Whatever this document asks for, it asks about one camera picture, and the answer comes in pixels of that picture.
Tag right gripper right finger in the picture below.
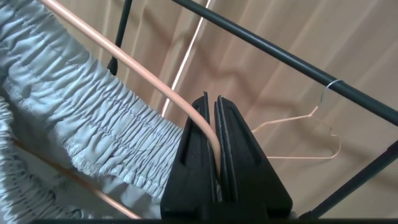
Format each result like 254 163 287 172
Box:
213 95 294 218

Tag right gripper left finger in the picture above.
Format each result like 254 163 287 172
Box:
160 91 219 218

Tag pink clothes hanger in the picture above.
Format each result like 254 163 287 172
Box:
12 0 222 220
251 78 343 161

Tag pale grey shorts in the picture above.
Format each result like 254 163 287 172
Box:
0 0 184 220

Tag black clothes rack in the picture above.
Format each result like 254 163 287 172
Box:
106 0 398 220

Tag beige curtain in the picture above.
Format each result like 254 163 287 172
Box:
52 0 398 218

